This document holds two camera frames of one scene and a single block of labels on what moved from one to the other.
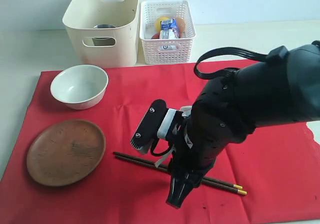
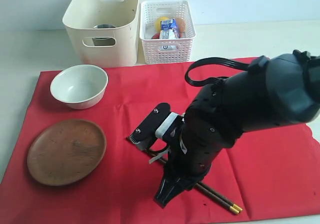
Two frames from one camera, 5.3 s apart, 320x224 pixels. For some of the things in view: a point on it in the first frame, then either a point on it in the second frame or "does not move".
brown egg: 180,25 does not move
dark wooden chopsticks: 205,178 -> 202,184
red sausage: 156,36 does not move
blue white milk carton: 168,29 does not move
